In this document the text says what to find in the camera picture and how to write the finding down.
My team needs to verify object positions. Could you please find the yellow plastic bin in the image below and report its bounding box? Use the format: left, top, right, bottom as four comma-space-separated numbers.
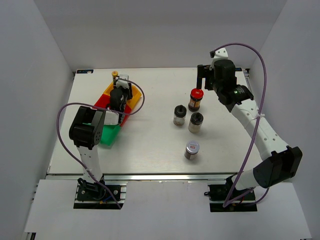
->
103, 83, 142, 110

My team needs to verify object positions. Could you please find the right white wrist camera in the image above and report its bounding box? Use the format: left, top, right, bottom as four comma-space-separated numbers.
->
209, 47, 229, 66

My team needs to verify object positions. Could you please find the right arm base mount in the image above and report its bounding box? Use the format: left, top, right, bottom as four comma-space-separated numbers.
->
203, 184, 258, 213

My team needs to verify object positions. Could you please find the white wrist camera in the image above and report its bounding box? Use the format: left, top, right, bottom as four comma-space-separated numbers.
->
113, 73, 132, 90
209, 47, 229, 66

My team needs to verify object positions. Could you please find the silver-lid spice jar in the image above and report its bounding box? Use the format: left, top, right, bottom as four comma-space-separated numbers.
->
184, 141, 200, 160

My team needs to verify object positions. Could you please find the black-cap spice shaker left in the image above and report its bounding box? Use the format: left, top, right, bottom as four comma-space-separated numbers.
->
173, 105, 187, 126

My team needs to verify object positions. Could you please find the red plastic bin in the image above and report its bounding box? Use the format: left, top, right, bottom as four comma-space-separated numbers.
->
94, 94, 134, 127

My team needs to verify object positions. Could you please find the black-cap spice shaker right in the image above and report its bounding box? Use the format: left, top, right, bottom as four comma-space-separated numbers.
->
188, 112, 204, 134

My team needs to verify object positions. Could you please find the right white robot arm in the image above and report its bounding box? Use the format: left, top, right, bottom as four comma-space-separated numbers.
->
196, 59, 303, 200

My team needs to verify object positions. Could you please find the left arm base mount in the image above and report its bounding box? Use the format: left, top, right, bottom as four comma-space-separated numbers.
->
73, 178, 127, 210

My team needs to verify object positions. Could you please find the red chili sauce bottle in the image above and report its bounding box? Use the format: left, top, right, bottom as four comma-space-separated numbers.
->
111, 71, 119, 81

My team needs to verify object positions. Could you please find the green plastic bin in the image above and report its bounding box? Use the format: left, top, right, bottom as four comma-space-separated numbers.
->
82, 122, 123, 147

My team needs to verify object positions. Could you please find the left blue table label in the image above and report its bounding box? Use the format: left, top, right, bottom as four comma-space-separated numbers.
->
76, 69, 94, 74

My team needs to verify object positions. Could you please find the red-lid sauce jar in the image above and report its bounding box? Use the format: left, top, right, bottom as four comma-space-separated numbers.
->
188, 88, 204, 112

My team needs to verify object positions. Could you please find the black-cap spice shaker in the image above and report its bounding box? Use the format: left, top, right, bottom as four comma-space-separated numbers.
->
173, 105, 187, 126
188, 112, 204, 134

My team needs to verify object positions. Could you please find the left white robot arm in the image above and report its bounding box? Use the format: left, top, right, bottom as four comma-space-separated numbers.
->
69, 80, 133, 200

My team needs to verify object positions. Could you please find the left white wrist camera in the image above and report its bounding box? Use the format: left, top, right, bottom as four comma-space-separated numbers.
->
113, 73, 132, 90

